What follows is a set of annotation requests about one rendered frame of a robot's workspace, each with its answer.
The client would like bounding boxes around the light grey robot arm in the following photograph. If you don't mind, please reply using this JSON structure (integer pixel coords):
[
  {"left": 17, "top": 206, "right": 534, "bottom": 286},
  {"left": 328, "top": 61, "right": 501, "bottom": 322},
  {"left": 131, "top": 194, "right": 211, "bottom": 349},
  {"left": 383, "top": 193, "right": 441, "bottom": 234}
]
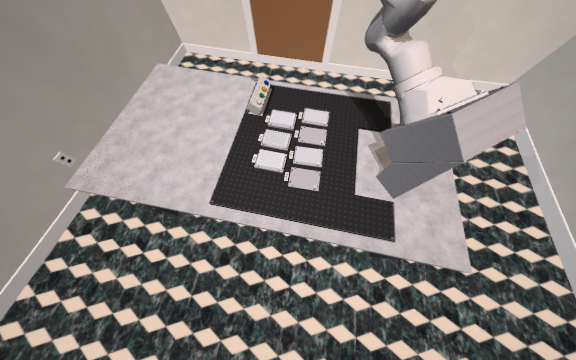
[{"left": 364, "top": 0, "right": 488, "bottom": 125}]

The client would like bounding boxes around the light grey button panel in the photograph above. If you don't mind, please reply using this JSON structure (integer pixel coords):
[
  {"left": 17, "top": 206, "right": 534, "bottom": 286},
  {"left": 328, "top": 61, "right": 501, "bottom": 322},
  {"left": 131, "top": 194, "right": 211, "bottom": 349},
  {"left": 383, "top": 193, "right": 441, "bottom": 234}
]
[{"left": 247, "top": 75, "right": 272, "bottom": 116}]

